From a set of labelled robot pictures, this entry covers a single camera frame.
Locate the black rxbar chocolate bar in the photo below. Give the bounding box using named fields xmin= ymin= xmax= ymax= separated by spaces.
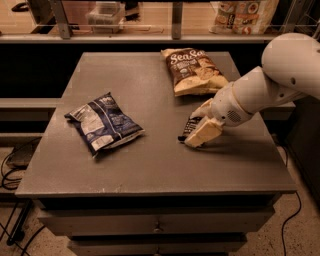
xmin=178 ymin=117 xmax=201 ymax=142

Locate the blue chip bag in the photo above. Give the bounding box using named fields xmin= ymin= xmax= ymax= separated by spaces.
xmin=64 ymin=92 xmax=145 ymax=157

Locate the colourful snack bag on shelf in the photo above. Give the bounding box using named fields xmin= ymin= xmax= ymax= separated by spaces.
xmin=209 ymin=0 xmax=279 ymax=35

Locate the clear plastic container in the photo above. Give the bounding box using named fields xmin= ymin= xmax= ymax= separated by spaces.
xmin=86 ymin=1 xmax=124 ymax=34

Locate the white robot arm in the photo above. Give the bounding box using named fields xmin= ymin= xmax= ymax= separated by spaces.
xmin=184 ymin=33 xmax=320 ymax=148

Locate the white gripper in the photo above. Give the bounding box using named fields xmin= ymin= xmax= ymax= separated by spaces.
xmin=184 ymin=82 xmax=253 ymax=148

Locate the grey drawer cabinet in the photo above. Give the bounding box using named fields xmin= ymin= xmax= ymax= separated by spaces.
xmin=17 ymin=53 xmax=296 ymax=256

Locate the metal shelf rail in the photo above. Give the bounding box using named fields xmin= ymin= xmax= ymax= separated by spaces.
xmin=0 ymin=0 xmax=320 ymax=44

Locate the brown sea salt chip bag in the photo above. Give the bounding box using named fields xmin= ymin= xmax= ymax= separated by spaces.
xmin=161 ymin=48 xmax=229 ymax=96

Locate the black floor cable right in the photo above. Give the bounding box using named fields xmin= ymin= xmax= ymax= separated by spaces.
xmin=280 ymin=191 xmax=303 ymax=256

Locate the black cables left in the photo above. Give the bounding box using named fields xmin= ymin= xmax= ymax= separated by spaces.
xmin=0 ymin=136 xmax=46 ymax=256

